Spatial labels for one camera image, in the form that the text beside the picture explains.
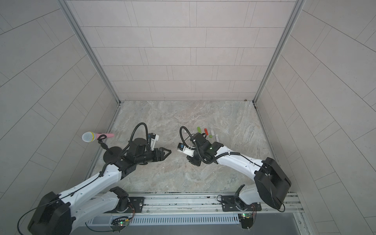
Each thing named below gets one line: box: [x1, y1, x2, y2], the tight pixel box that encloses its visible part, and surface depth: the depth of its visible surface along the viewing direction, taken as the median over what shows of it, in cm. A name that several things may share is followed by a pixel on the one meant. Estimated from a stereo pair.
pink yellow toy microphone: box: [81, 131, 115, 143], surface depth 69 cm
